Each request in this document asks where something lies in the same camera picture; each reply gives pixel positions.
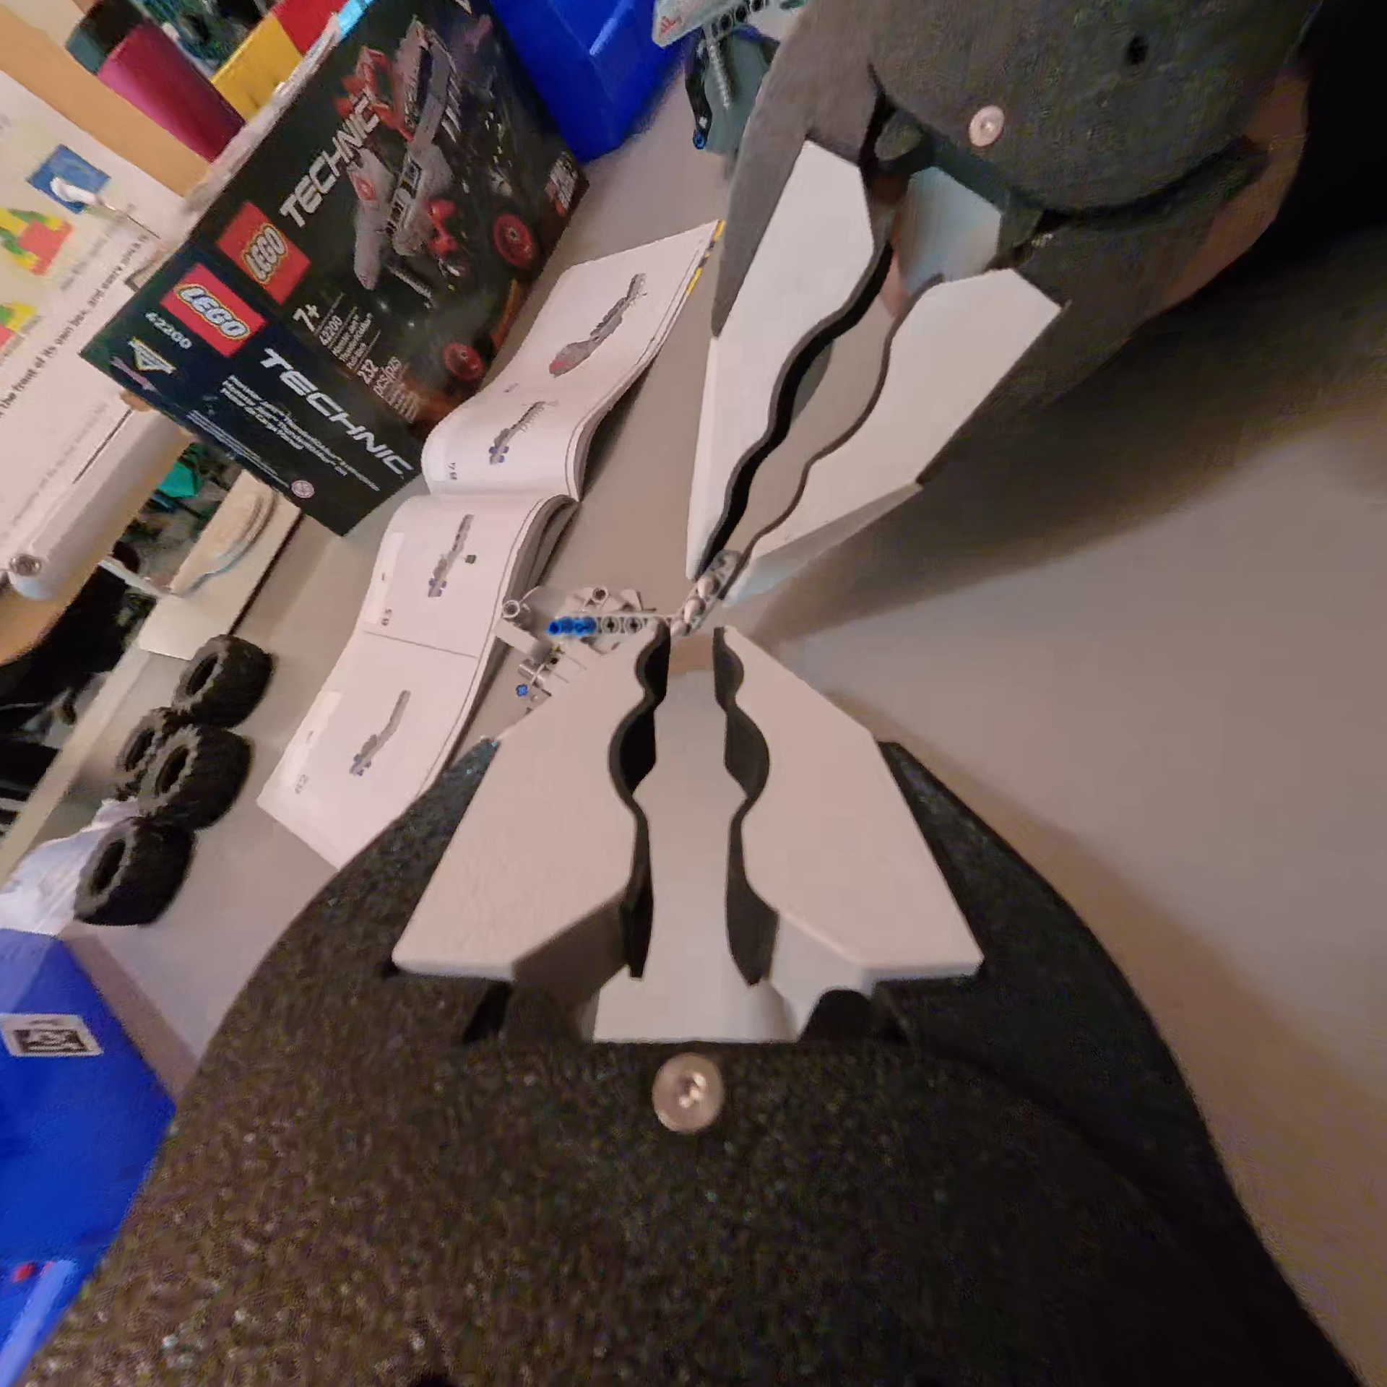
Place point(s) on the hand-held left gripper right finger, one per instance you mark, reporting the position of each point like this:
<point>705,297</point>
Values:
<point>855,867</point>

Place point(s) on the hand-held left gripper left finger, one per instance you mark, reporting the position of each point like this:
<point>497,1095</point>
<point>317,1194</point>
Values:
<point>542,846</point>

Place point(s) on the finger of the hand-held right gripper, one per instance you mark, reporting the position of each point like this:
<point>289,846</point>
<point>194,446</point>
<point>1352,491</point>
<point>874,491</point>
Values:
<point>759,379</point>
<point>954,357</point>

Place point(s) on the grey toothed toy brick beam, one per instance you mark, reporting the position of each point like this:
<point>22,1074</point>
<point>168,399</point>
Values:
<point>712,584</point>

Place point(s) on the toy brick truck model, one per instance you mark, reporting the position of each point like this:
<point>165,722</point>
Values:
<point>737,65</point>

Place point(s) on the grey desk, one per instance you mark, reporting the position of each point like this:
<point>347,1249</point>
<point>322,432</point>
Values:
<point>1085,703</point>

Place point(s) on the grey toy brick panel assembly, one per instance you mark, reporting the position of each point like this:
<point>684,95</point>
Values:
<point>542,664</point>

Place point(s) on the open instruction booklet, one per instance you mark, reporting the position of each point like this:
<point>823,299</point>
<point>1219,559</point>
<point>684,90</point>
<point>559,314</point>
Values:
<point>434,607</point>

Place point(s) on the black toy tire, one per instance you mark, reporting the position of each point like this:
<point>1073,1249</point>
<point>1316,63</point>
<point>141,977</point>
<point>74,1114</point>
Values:
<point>139,749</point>
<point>201,774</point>
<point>129,873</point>
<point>221,679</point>

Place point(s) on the black toy set box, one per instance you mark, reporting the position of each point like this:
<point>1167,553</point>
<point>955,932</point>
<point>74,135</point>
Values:
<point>357,272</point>

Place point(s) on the white plastic bag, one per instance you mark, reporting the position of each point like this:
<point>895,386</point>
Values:
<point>43,877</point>

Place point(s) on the blue tagged storage bin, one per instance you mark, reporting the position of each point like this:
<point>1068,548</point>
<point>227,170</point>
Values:
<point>66,1137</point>

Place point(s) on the yellow and red box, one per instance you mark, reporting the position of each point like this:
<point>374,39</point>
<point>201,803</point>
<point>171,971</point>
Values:
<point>282,44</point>

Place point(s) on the maroon cup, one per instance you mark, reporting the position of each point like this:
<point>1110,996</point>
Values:
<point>162,85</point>

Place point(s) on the printed paper sheet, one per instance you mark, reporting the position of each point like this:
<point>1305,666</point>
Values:
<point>66,325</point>

